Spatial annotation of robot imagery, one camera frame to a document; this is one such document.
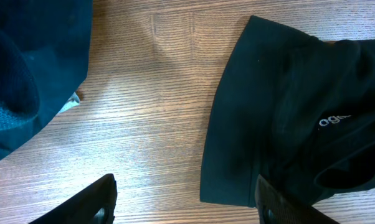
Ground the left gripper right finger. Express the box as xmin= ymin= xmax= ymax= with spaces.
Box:
xmin=255 ymin=175 xmax=339 ymax=224

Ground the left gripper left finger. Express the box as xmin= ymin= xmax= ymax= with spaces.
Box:
xmin=30 ymin=174 xmax=117 ymax=224

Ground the black polo shirt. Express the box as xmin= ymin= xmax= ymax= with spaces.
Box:
xmin=200 ymin=16 xmax=375 ymax=207

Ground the grey folded shirt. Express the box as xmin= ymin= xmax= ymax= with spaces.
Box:
xmin=59 ymin=92 xmax=80 ymax=113

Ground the blue polo shirt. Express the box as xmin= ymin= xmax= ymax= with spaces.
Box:
xmin=0 ymin=0 xmax=93 ymax=160

